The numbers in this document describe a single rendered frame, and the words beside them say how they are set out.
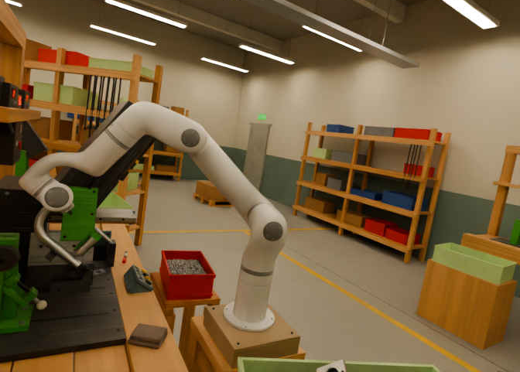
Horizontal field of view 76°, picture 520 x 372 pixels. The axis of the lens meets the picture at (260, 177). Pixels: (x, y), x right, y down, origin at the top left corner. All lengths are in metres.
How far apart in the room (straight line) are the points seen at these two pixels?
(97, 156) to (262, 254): 0.60
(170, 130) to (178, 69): 10.11
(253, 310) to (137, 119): 0.74
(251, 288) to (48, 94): 4.13
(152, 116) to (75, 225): 0.61
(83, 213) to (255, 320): 0.78
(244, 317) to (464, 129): 5.54
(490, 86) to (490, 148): 0.97
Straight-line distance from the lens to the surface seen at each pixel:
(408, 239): 6.00
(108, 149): 1.10
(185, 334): 2.07
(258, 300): 1.23
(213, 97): 11.49
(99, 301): 1.41
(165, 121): 1.05
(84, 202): 1.49
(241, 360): 1.04
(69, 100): 4.69
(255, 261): 1.17
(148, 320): 1.29
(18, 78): 2.22
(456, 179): 6.30
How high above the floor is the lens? 1.55
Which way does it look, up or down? 6 degrees down
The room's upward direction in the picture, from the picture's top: 9 degrees clockwise
